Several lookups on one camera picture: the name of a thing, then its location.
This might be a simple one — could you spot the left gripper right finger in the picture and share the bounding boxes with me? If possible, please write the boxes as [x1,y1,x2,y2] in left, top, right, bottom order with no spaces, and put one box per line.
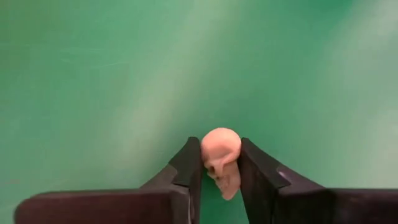
[237,137,398,224]

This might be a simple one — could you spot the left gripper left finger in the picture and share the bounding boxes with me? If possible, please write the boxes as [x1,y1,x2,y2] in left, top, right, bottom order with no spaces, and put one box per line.
[14,136,203,224]

